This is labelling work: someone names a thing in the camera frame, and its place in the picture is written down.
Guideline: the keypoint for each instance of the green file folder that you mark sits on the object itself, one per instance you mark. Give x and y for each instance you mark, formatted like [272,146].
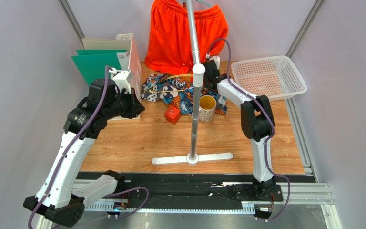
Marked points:
[91,63]

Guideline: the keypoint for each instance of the orange cube power adapter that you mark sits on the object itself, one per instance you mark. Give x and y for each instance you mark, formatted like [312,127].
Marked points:
[172,115]

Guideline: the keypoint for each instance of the white perforated file holder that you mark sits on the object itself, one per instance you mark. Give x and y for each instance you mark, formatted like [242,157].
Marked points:
[132,62]

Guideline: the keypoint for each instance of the white garment rack stand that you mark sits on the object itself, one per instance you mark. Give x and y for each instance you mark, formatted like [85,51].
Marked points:
[198,74]

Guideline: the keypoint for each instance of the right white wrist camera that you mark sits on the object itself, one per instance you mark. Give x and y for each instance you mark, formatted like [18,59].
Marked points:
[216,59]

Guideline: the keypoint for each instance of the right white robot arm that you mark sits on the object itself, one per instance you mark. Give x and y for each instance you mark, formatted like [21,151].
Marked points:
[257,124]

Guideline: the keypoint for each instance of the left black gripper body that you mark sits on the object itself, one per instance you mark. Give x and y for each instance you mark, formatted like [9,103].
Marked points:
[120,107]

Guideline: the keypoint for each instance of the beige file folder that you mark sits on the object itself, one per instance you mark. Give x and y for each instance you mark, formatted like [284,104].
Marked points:
[105,44]

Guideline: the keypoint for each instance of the white mug yellow inside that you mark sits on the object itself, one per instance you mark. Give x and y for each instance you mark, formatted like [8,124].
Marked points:
[207,108]

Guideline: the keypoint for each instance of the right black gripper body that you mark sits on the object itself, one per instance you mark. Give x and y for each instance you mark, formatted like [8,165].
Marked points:
[210,78]

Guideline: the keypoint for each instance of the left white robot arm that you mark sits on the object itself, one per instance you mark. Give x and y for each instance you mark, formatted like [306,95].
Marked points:
[57,200]

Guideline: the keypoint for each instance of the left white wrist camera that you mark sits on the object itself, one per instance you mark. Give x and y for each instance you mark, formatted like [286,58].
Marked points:
[123,79]

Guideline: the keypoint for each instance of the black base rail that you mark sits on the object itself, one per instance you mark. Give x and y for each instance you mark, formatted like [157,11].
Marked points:
[195,191]

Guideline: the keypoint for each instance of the blue patterned shorts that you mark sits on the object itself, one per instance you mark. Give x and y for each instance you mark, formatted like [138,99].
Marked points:
[181,100]

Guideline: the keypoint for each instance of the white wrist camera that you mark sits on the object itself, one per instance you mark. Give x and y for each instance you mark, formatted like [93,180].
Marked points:
[123,79]
[216,59]

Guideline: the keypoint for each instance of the orange hanging shorts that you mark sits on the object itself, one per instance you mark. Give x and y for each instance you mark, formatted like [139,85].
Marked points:
[169,48]

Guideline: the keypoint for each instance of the white plastic mesh basket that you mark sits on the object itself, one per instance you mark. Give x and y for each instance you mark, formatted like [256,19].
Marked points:
[276,77]

